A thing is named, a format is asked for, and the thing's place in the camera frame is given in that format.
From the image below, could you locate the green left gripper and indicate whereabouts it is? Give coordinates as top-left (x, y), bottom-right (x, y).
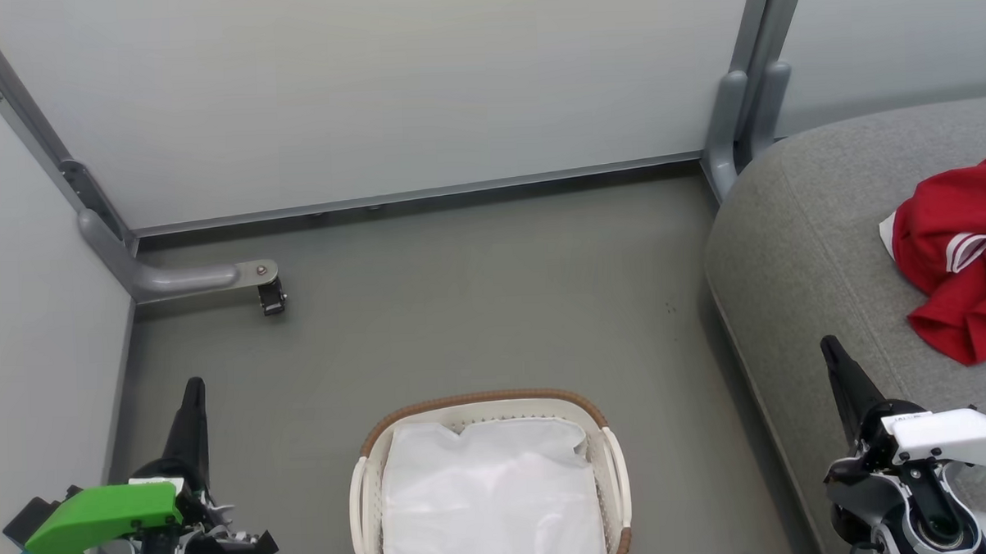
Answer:
top-left (19, 377), bottom-right (218, 554)

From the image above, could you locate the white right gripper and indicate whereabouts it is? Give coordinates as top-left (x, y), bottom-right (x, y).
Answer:
top-left (820, 329), bottom-right (986, 473)

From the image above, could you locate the red jersey with white stripes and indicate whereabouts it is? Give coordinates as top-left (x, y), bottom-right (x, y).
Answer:
top-left (877, 157), bottom-right (986, 297)

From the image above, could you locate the white basket with wicker rim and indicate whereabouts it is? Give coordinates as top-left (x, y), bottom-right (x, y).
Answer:
top-left (345, 385), bottom-right (634, 554)

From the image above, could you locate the grey fabric sofa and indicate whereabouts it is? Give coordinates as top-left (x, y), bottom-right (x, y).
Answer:
top-left (697, 96), bottom-right (986, 554)

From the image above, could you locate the grey partition support foot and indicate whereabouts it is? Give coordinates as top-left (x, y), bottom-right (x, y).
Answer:
top-left (78, 202), bottom-right (281, 307)

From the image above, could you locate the black caster wheel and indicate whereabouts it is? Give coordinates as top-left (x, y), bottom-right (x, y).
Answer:
top-left (257, 278), bottom-right (289, 317)

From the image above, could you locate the white cloth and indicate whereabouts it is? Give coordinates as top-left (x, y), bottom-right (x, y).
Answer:
top-left (379, 412), bottom-right (608, 554)

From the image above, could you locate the grey partition corner post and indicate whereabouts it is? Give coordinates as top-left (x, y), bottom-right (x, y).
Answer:
top-left (0, 0), bottom-right (140, 262)

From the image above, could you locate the grey partition post pair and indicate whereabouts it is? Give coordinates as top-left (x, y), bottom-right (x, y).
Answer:
top-left (694, 0), bottom-right (817, 207)

